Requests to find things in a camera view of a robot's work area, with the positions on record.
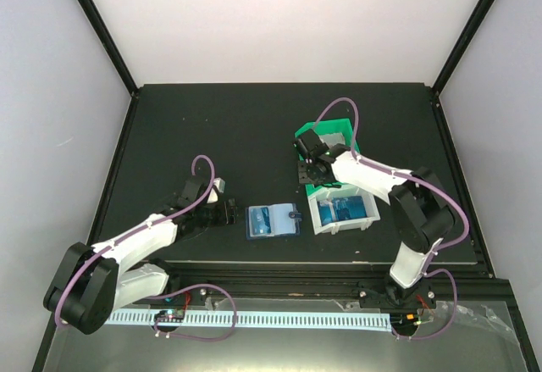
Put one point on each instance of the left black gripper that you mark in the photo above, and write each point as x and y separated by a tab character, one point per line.
229	214

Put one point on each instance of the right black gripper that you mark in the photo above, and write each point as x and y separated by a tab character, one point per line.
303	177

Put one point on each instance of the blue credit card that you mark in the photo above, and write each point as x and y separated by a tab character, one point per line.
259	221

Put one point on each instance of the blue card holder wallet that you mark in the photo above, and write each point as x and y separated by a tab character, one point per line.
285	221

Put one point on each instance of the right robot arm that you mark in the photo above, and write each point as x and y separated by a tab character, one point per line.
423	214

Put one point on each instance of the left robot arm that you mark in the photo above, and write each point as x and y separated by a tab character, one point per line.
93	281

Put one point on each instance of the red white card stack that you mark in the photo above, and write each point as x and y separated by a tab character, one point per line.
332	139

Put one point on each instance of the green bin with black cards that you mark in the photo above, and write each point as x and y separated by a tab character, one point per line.
331	190

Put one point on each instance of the green bin with red cards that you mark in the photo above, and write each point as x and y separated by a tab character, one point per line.
327	128

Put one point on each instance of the white bin with blue cards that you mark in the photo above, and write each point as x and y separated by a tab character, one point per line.
355	224

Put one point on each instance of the blue card stack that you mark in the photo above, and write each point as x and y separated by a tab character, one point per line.
341	209

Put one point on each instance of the small electronics board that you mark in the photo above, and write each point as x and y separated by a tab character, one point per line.
170	316

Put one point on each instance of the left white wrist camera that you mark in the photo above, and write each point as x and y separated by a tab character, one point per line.
217	190

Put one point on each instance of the light blue slotted cable duct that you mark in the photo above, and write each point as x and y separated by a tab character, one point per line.
257	319

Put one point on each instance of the black aluminium frame rail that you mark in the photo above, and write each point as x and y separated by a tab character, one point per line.
323	280

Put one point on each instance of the right black frame post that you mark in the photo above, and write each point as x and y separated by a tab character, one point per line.
469	30

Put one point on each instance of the black frame post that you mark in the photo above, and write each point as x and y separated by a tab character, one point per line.
104	36
469	30

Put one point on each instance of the left black frame post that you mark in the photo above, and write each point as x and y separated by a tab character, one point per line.
104	36

